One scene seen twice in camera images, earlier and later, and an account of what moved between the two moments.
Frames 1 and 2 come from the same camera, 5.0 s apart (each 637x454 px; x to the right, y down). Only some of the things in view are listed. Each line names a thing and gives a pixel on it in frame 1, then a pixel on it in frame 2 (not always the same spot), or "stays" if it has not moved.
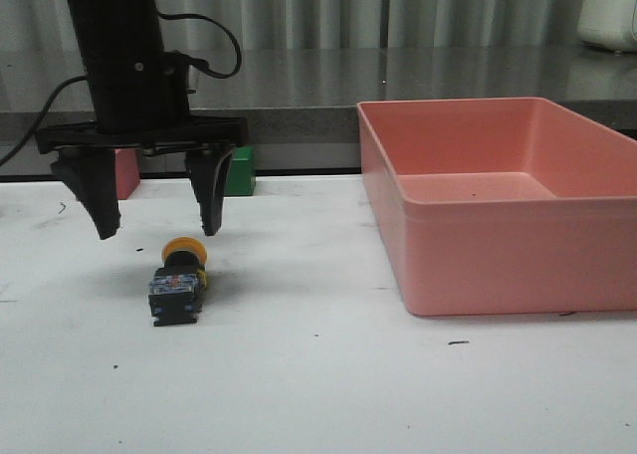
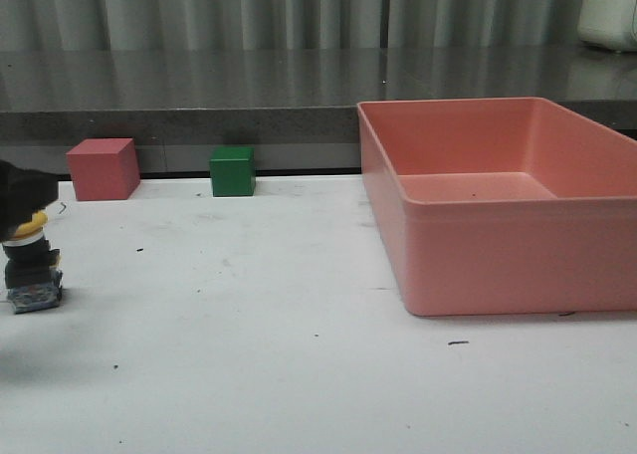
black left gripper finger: x=208 y=168 → x=24 y=192
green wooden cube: x=241 y=173 stays
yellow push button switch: x=176 y=289 → x=34 y=279
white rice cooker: x=608 y=13 stays
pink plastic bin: x=511 y=205 stays
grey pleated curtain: x=269 y=12 stays
